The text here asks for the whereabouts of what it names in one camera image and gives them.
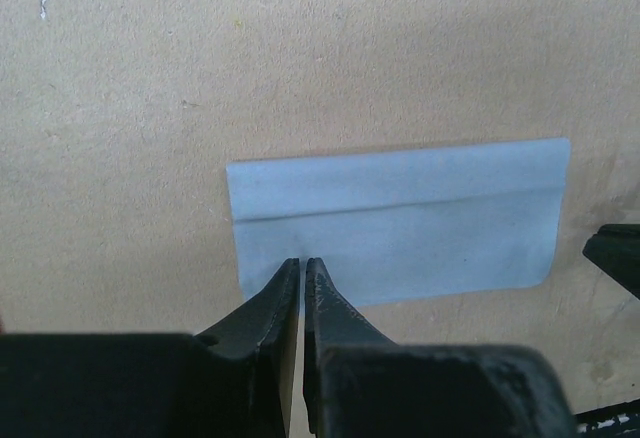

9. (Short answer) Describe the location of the blue cleaning cloth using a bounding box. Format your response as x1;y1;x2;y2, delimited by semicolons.
226;138;571;306

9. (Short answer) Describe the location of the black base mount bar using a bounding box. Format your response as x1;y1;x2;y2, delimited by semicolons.
576;399;640;438

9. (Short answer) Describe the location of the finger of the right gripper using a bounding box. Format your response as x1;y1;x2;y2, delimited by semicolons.
582;224;640;298

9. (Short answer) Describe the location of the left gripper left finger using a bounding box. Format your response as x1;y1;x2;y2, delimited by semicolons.
1;259;300;437

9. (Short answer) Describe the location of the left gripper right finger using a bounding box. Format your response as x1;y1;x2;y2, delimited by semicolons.
303;258;577;437

